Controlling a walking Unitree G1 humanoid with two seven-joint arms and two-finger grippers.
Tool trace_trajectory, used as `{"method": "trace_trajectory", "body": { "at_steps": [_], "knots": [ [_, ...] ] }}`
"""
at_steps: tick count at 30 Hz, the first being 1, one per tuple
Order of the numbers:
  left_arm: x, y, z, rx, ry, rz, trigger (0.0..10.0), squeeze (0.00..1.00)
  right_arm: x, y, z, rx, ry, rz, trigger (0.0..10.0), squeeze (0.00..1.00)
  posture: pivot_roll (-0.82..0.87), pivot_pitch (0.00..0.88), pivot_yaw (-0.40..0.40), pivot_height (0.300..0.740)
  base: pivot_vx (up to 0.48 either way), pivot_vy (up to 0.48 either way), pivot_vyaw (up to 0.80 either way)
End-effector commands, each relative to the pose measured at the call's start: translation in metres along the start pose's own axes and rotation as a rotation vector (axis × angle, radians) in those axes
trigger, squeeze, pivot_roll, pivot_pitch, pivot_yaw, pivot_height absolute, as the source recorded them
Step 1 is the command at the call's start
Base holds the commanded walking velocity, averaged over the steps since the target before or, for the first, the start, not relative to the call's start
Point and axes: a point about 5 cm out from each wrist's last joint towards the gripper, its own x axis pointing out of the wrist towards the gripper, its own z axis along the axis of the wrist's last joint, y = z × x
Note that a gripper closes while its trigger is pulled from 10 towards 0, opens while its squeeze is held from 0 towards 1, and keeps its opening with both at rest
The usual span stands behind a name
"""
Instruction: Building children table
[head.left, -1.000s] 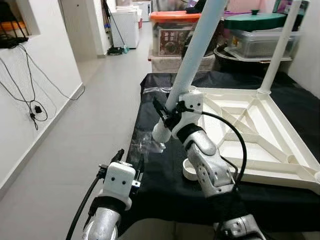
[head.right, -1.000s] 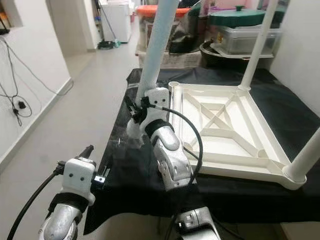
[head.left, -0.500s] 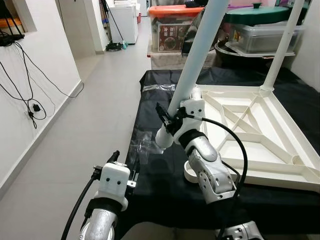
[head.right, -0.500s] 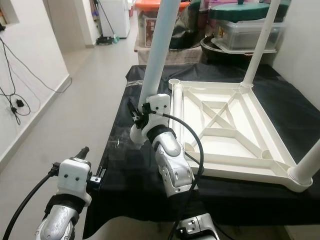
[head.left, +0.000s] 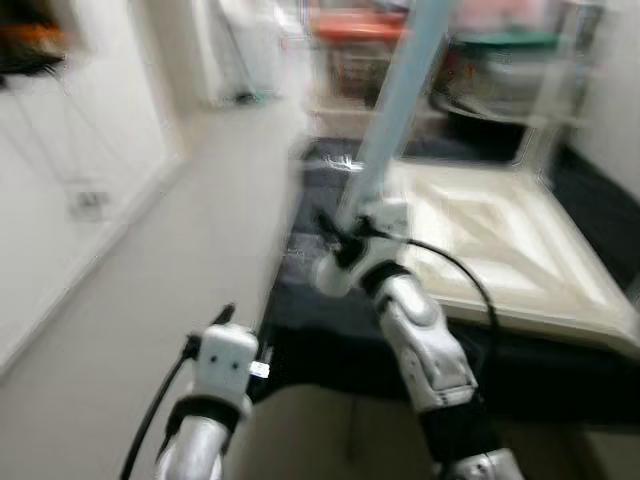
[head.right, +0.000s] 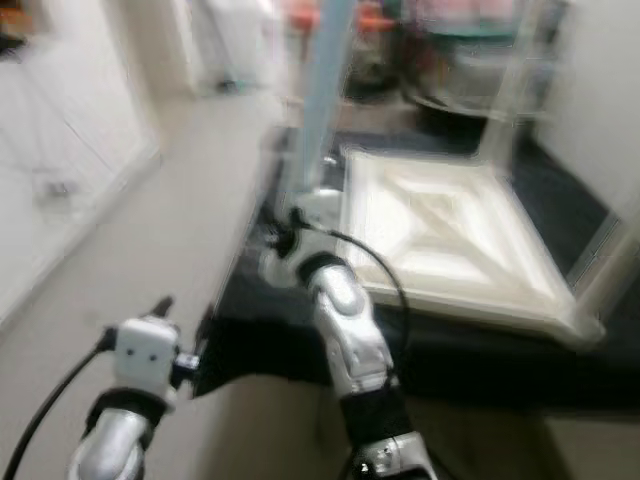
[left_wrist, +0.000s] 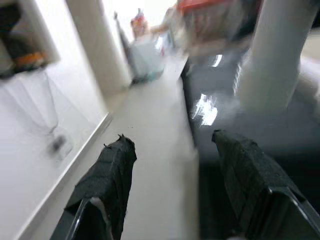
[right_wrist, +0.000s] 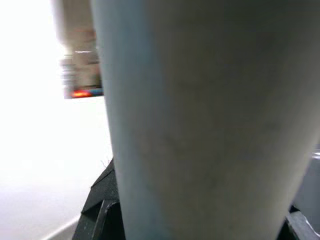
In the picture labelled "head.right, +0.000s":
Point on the white plastic table top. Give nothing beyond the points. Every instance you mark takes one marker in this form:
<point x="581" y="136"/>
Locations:
<point x="450" y="230"/>

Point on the orange-lidded clear storage bin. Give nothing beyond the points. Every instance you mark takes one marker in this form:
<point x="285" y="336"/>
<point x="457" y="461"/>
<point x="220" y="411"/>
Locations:
<point x="335" y="18"/>

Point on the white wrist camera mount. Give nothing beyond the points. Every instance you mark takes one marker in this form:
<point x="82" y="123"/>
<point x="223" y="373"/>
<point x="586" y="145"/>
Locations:
<point x="322" y="212"/>
<point x="147" y="355"/>

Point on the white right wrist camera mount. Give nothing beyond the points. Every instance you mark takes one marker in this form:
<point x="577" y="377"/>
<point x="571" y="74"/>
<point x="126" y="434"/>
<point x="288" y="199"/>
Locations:
<point x="322" y="212"/>

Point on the green-lidded clear storage bin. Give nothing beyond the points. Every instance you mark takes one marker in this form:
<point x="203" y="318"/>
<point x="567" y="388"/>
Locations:
<point x="470" y="60"/>

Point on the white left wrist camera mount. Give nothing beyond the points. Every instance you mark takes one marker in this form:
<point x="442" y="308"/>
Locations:
<point x="147" y="355"/>

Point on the black tablecloth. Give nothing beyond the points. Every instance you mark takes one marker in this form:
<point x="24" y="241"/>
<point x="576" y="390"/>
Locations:
<point x="260" y="330"/>

